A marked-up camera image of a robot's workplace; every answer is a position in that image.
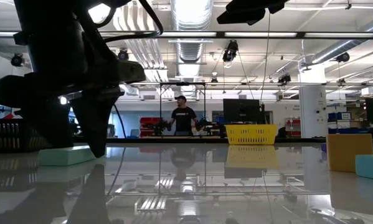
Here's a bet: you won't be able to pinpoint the black table frame rail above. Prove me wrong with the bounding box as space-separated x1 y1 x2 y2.
105 138 373 144

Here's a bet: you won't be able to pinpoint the black overhead frame beam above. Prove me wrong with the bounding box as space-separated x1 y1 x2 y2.
0 30 373 40

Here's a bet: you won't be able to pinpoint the black plastic basket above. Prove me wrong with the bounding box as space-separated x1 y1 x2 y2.
0 118 53 153

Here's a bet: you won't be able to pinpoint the green foam block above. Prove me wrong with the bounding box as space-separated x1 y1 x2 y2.
38 146 97 167

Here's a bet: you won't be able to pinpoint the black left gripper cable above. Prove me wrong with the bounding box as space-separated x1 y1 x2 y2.
103 0 164 44

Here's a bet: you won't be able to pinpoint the yellow plastic basket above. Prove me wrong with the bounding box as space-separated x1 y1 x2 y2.
225 124 278 146

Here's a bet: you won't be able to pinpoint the large orange foam block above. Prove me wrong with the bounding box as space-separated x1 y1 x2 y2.
326 133 373 173

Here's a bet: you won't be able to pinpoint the red storage bins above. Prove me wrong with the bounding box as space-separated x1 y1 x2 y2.
285 118 301 138
139 117 163 138

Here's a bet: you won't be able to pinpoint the person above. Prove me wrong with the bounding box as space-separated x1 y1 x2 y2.
168 95 202 137

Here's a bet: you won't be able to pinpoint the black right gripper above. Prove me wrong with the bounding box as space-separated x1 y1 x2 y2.
216 0 290 26

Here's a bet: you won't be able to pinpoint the silver ceiling duct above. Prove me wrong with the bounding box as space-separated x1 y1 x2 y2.
170 0 214 98

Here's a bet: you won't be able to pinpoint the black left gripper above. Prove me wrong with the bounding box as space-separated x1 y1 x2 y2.
0 21 146 159

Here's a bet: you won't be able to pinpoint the teal foam block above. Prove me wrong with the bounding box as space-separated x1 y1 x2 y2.
355 154 373 182

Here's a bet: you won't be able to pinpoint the white round pillar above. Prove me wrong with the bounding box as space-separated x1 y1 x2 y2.
299 63 328 139

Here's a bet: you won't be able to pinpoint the blue storage bins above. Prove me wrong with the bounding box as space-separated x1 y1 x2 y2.
328 111 371 135

